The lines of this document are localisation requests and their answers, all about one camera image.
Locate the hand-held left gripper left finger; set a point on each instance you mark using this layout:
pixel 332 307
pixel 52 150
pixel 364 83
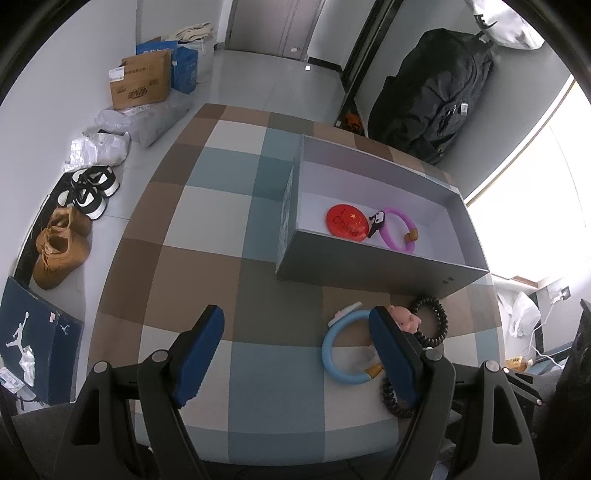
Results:
pixel 199 355

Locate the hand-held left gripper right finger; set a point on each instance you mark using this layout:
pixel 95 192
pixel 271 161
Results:
pixel 391 355

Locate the white hair clip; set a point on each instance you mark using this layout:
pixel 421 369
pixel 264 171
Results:
pixel 348 310

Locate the grey cardboard box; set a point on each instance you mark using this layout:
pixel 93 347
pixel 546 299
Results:
pixel 369 272

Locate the black white mask charm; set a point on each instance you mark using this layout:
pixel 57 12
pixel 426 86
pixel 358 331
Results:
pixel 376 224

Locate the red round badge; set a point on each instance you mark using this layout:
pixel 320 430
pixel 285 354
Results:
pixel 344 221

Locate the checked table cloth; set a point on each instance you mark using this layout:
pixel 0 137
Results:
pixel 207 221

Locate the white plastic bag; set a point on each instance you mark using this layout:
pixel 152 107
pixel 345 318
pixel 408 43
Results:
pixel 524 314

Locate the dark blue shoe box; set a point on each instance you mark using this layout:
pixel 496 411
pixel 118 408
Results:
pixel 32 341

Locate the brown suede shoe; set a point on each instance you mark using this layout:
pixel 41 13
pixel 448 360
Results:
pixel 57 258
pixel 71 220

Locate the black and white sneaker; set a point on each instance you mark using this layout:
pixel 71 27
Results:
pixel 87 203
pixel 99 180

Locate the black shoe mat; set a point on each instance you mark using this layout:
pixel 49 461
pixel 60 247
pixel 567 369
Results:
pixel 27 244

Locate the crumpled clear plastic wrap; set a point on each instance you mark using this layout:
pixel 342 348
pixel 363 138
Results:
pixel 104 147

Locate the orange and black packet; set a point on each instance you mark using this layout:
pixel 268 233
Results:
pixel 351 122

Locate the grey plastic bag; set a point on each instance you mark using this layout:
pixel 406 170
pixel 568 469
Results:
pixel 147 120

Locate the black backpack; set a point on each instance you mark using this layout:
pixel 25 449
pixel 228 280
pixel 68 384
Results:
pixel 429 92

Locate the brown cardboard box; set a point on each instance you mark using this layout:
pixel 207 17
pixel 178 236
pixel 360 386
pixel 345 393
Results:
pixel 141 83

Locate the blue carton box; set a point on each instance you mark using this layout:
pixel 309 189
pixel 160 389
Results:
pixel 184 69

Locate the flat blue carton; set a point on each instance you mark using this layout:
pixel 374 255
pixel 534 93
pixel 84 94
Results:
pixel 154 47

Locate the beige cloth bag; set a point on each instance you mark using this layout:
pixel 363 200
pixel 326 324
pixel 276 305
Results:
pixel 191 33

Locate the grey door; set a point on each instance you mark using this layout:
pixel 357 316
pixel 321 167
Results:
pixel 272 23

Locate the wall power outlet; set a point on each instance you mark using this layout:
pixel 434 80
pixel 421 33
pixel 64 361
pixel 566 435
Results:
pixel 563 293

